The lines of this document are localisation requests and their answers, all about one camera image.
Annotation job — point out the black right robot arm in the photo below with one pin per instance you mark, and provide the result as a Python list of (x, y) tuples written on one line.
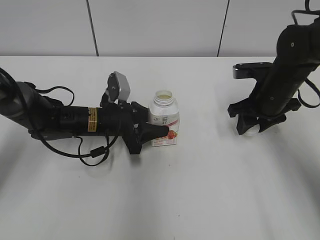
[(297, 55)]

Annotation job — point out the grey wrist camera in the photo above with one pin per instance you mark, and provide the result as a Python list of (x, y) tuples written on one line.
[(251, 70), (118, 87)]

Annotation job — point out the white yili changqing yogurt bottle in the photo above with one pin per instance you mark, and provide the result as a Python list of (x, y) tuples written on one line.
[(164, 111)]

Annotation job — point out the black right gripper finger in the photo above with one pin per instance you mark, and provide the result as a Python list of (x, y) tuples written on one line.
[(265, 123), (247, 118)]

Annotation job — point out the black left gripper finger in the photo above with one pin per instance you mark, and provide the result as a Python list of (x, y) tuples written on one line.
[(147, 132), (141, 113)]

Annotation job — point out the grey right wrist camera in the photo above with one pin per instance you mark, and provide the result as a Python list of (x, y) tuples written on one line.
[(251, 70)]

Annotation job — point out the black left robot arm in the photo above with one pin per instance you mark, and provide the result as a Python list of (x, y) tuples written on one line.
[(48, 119)]

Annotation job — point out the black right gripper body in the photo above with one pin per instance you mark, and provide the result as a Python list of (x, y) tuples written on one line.
[(271, 108)]

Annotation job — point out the white bottle cap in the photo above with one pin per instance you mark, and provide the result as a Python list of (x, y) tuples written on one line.
[(246, 129)]

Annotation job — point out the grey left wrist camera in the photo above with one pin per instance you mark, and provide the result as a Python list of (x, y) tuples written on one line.
[(118, 87)]

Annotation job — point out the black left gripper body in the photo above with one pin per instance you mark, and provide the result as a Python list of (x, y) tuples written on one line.
[(119, 120)]

